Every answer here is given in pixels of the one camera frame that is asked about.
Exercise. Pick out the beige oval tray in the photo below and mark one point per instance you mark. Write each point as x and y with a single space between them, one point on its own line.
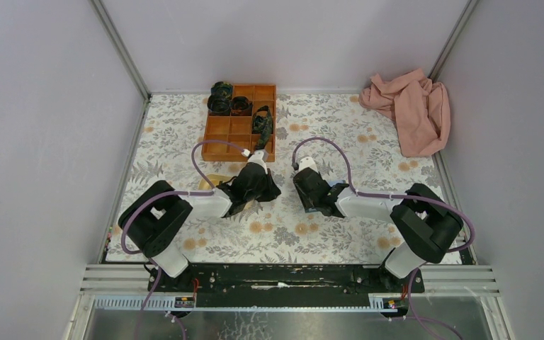
213 182

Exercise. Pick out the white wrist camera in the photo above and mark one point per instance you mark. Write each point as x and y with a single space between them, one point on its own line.
258 159
305 163

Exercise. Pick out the blue leather card holder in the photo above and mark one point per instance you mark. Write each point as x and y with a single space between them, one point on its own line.
333 184

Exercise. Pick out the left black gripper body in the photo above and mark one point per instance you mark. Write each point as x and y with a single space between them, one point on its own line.
263 193

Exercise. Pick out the dark rolled belt outside box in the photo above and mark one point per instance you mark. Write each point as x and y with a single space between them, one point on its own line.
221 89

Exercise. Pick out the orange compartment organizer box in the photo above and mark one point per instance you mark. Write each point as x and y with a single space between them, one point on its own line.
228 135

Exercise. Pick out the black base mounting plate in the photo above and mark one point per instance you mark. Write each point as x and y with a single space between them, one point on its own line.
292 286

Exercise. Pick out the dark rolled belt top-left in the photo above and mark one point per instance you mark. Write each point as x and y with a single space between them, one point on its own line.
219 105

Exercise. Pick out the pink crumpled cloth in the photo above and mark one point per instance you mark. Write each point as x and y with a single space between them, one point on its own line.
419 108

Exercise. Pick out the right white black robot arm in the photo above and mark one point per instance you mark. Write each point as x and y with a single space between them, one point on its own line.
428 226

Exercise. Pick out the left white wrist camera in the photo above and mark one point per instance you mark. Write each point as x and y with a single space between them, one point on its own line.
258 159

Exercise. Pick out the floral patterned table mat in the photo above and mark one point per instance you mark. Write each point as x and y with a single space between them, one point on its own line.
343 138

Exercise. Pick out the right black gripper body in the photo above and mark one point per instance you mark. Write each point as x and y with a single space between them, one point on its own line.
306 200

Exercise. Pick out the dark rolled belt middle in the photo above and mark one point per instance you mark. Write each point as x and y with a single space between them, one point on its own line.
241 106

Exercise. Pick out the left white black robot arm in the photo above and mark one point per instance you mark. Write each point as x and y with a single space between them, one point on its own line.
156 217

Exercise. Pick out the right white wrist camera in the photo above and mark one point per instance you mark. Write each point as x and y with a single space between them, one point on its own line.
305 163

